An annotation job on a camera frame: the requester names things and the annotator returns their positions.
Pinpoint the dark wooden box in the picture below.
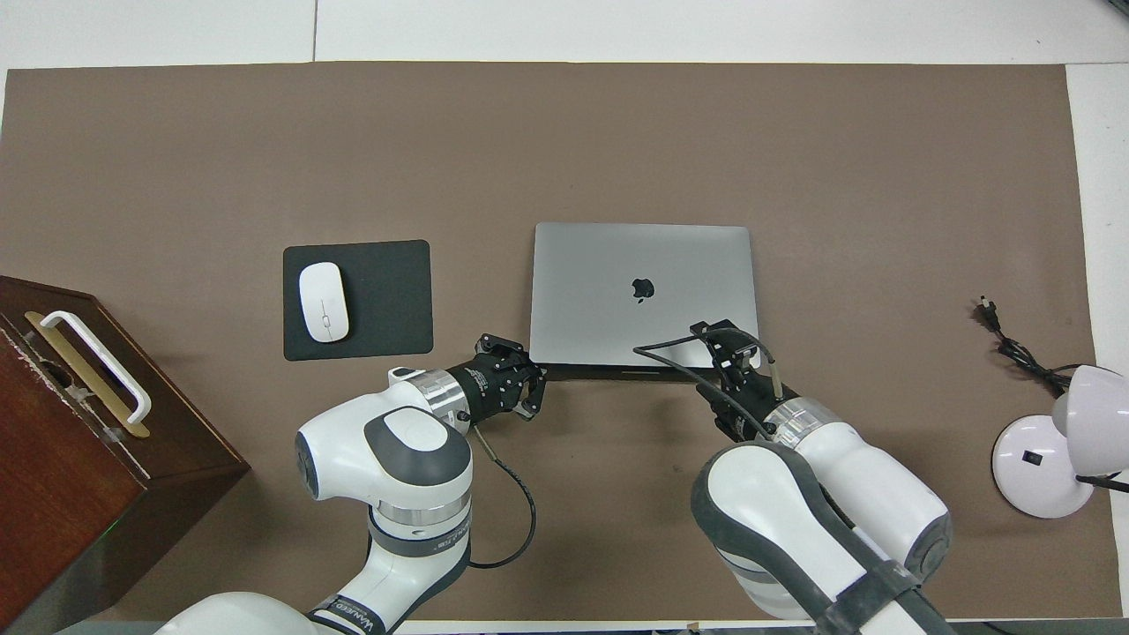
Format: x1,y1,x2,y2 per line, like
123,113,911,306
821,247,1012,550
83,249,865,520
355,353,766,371
0,275,250,635

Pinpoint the black lamp power cord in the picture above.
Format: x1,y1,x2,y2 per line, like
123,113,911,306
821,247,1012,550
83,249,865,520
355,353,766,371
977,297,1073,398

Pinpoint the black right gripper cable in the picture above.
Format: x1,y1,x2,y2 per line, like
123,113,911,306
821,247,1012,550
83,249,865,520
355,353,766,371
633,325,783,400

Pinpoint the brown table mat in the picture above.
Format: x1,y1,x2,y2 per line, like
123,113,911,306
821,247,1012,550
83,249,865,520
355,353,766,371
0,62,1123,623

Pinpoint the grey aluminium laptop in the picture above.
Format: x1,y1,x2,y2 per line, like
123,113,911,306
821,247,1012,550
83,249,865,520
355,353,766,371
529,221,762,380

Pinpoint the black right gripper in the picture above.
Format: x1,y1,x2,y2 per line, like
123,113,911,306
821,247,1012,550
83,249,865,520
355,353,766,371
691,319,788,439

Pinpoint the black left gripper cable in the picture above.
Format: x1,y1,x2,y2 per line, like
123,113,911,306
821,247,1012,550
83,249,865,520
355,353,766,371
463,428,538,570

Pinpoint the black mouse pad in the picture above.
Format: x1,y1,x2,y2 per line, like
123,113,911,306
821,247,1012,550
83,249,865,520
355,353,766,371
282,239,434,362

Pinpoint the white box handle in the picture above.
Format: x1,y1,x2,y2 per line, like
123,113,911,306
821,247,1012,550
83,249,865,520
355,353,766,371
40,310,153,424

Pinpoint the white computer mouse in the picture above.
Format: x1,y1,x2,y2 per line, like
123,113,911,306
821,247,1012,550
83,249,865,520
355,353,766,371
298,262,350,344

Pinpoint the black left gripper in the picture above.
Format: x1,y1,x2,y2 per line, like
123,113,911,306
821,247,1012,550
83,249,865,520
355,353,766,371
450,333,548,426

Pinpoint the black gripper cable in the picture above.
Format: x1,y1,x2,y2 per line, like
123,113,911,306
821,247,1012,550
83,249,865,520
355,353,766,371
633,325,783,400
463,428,538,570

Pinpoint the white desk lamp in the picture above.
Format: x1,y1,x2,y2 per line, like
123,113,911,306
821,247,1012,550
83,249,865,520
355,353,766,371
991,364,1129,519

